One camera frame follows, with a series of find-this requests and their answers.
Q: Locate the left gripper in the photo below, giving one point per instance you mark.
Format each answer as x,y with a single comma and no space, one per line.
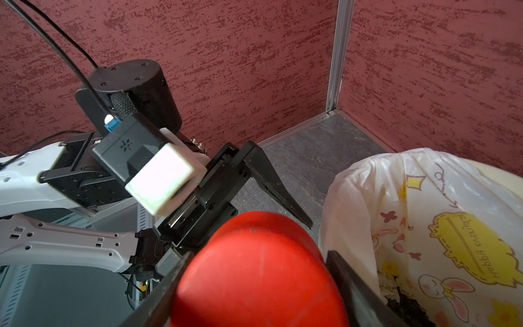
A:
190,226

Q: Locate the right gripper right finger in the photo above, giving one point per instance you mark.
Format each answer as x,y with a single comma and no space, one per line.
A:
363,306

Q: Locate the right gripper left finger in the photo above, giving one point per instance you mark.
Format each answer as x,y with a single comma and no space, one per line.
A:
157,306

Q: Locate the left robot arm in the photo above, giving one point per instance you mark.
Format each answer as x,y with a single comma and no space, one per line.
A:
66,175

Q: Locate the dark tea leaves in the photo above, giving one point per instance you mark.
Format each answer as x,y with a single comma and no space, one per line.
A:
408,309

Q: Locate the white printed bin liner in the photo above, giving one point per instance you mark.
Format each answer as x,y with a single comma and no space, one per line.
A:
431,224

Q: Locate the cream plastic waste bin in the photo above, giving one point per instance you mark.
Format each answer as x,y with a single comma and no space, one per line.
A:
502,177

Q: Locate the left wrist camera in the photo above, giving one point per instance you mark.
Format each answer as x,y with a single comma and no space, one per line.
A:
155,167

